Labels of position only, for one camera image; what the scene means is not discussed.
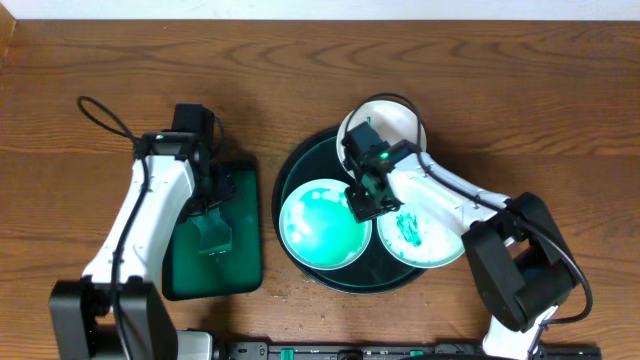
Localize green scouring sponge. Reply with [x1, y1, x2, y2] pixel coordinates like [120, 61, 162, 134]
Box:
[191, 208, 233, 255]

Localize mint plate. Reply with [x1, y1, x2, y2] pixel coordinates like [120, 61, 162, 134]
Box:
[278, 179, 372, 271]
[376, 204, 464, 269]

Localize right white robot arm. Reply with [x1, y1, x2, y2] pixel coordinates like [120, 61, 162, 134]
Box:
[338, 122, 593, 359]

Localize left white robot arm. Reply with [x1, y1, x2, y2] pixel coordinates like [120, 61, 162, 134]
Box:
[49, 103, 237, 359]

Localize round black tray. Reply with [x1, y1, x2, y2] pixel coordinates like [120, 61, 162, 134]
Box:
[271, 127, 425, 294]

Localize rectangular green tray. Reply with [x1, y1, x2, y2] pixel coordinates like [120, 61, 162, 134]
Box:
[162, 161, 263, 301]

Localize white plate with green streaks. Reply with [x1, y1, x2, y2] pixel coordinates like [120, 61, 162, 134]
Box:
[336, 100, 427, 178]

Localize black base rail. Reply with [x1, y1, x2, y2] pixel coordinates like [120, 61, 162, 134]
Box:
[174, 340, 604, 360]

